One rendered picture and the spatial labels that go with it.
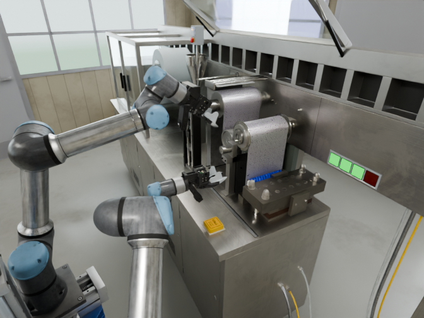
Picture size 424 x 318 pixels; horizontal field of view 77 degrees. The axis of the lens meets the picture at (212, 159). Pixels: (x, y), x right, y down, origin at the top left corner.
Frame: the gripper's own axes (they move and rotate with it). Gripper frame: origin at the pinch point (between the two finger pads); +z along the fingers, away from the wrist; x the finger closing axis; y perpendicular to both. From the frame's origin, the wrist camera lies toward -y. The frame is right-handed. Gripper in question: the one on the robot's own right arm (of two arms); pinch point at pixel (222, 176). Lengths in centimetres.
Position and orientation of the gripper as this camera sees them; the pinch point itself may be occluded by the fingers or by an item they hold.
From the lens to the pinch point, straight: 127.8
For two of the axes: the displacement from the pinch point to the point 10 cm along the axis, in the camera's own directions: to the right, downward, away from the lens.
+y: 0.1, -8.8, -4.8
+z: 8.8, -2.2, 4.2
